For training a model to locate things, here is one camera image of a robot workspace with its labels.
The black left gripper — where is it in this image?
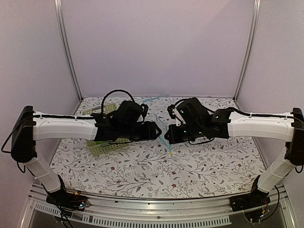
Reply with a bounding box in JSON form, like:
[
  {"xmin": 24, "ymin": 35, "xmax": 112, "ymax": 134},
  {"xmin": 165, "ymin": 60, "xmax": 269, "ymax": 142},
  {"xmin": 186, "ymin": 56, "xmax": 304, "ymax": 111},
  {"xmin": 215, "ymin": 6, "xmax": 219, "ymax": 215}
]
[{"xmin": 119, "ymin": 121, "xmax": 162, "ymax": 143}]

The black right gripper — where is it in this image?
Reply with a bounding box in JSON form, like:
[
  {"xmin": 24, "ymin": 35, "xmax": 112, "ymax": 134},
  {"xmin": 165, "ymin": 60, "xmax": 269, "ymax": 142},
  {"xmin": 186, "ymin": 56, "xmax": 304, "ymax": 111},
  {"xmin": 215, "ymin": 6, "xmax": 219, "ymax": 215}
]
[{"xmin": 164, "ymin": 123, "xmax": 204, "ymax": 145}]

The clear blue zip top bag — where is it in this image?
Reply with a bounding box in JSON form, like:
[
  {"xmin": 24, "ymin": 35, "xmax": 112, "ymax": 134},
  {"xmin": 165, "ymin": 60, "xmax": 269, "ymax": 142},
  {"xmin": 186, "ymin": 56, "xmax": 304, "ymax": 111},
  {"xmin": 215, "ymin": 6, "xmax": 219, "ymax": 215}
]
[{"xmin": 154, "ymin": 113, "xmax": 173, "ymax": 157}]

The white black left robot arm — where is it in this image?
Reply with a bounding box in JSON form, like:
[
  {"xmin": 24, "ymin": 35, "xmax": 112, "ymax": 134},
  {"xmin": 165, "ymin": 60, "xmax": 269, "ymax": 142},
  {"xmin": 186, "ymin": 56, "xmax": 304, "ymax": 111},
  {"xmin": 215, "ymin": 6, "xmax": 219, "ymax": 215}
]
[{"xmin": 3, "ymin": 101, "xmax": 162, "ymax": 211}]

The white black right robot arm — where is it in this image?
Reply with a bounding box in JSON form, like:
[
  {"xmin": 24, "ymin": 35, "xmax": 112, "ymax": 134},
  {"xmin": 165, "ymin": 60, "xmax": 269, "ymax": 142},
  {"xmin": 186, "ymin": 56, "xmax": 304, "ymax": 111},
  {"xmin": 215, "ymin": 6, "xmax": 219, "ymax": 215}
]
[{"xmin": 164, "ymin": 97, "xmax": 304, "ymax": 211}]

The spare clear blue zip bag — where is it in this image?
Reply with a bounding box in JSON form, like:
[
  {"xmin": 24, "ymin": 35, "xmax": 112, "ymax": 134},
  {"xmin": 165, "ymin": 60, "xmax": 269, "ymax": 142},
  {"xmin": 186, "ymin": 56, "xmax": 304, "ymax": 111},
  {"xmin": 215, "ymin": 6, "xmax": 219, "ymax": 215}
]
[{"xmin": 142, "ymin": 94, "xmax": 170, "ymax": 104}]

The floral patterned table mat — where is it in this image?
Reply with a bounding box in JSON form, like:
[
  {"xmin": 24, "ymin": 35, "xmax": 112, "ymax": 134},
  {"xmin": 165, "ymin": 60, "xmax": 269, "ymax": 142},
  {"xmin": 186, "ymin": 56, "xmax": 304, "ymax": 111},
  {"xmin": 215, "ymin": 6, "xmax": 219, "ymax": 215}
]
[{"xmin": 48, "ymin": 95, "xmax": 271, "ymax": 199}]

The light green perforated plastic basket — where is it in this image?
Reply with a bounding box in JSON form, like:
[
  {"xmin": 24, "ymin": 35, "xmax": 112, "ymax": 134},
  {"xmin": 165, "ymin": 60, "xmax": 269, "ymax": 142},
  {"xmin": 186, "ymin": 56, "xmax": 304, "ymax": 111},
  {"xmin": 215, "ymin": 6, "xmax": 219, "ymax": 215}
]
[{"xmin": 81, "ymin": 103, "xmax": 130, "ymax": 156}]

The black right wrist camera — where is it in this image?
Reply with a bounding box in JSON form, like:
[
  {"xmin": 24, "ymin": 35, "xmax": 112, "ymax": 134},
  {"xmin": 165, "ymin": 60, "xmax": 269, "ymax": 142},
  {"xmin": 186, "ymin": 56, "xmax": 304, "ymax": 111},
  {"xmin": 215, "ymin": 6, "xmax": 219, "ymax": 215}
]
[{"xmin": 167, "ymin": 104, "xmax": 185, "ymax": 126}]

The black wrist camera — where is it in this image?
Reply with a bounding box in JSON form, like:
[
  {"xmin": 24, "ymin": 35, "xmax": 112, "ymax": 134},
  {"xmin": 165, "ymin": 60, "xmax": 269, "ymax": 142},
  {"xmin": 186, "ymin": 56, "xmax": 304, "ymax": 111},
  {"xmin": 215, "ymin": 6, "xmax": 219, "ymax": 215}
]
[
  {"xmin": 167, "ymin": 104, "xmax": 185, "ymax": 126},
  {"xmin": 141, "ymin": 104, "xmax": 149, "ymax": 121}
]

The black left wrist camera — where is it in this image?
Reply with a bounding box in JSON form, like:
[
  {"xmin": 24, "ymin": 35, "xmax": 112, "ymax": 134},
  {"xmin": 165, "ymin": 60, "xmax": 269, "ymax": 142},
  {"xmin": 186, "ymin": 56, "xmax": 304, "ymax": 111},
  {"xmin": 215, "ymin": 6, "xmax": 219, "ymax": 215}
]
[{"xmin": 141, "ymin": 104, "xmax": 149, "ymax": 121}]

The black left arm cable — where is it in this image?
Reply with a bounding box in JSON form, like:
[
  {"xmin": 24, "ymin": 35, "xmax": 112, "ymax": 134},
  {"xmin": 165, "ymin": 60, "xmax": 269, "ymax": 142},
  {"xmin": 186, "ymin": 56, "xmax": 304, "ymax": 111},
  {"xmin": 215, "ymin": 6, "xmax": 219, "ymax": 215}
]
[{"xmin": 101, "ymin": 89, "xmax": 135, "ymax": 114}]

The aluminium front rail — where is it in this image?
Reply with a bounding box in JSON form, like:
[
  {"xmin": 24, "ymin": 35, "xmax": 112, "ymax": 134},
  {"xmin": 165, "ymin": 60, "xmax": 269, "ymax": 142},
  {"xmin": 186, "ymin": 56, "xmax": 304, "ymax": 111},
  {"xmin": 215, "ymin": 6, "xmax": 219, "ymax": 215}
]
[{"xmin": 19, "ymin": 183, "xmax": 298, "ymax": 228}]

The right aluminium frame post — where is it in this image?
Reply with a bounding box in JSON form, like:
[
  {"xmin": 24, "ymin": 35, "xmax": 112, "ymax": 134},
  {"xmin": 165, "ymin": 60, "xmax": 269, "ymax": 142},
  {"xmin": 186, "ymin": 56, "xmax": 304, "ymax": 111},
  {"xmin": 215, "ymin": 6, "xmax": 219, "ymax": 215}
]
[{"xmin": 233, "ymin": 0, "xmax": 261, "ymax": 102}]

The aluminium frame post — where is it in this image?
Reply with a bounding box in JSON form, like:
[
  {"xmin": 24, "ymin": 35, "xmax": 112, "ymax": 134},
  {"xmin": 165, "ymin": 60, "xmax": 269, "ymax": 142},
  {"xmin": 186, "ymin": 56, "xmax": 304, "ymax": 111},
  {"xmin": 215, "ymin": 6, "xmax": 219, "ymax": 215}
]
[
  {"xmin": 54, "ymin": 0, "xmax": 83, "ymax": 101},
  {"xmin": 233, "ymin": 0, "xmax": 261, "ymax": 102}
]

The left aluminium frame post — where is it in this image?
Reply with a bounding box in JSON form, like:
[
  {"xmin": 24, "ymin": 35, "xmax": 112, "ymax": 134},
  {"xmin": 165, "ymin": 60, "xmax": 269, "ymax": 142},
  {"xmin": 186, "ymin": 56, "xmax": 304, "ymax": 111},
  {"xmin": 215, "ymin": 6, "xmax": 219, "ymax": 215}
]
[{"xmin": 54, "ymin": 0, "xmax": 83, "ymax": 101}]

